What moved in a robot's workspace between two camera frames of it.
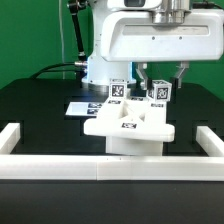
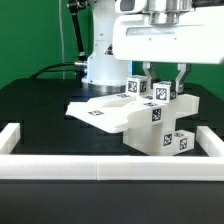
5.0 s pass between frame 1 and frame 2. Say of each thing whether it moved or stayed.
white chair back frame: moved
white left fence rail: stayed
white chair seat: moved
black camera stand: stayed
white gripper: stayed
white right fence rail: stayed
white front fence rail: stayed
